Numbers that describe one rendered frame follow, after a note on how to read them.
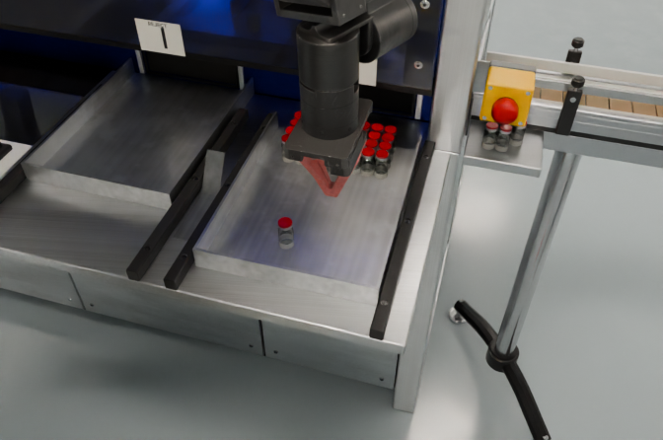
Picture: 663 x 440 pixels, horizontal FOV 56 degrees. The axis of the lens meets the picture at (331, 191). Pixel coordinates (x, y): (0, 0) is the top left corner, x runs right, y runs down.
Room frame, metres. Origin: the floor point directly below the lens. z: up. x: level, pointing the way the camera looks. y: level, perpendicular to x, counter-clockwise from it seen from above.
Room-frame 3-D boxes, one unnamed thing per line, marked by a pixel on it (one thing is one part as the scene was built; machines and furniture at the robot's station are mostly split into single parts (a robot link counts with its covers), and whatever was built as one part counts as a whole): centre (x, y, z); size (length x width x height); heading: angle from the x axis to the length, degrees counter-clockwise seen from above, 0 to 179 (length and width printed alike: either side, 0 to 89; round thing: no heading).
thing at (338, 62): (0.51, 0.00, 1.25); 0.07 x 0.06 x 0.07; 137
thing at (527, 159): (0.87, -0.31, 0.87); 0.14 x 0.13 x 0.02; 164
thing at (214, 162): (0.69, 0.20, 0.91); 0.14 x 0.03 x 0.06; 164
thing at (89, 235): (0.77, 0.18, 0.87); 0.70 x 0.48 x 0.02; 74
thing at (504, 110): (0.79, -0.27, 1.00); 0.04 x 0.04 x 0.04; 74
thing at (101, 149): (0.89, 0.32, 0.90); 0.34 x 0.26 x 0.04; 164
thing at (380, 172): (0.79, 0.00, 0.91); 0.18 x 0.02 x 0.05; 75
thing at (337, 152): (0.51, 0.00, 1.19); 0.10 x 0.07 x 0.07; 163
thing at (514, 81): (0.84, -0.28, 1.00); 0.08 x 0.07 x 0.07; 164
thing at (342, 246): (0.70, 0.02, 0.90); 0.34 x 0.26 x 0.04; 164
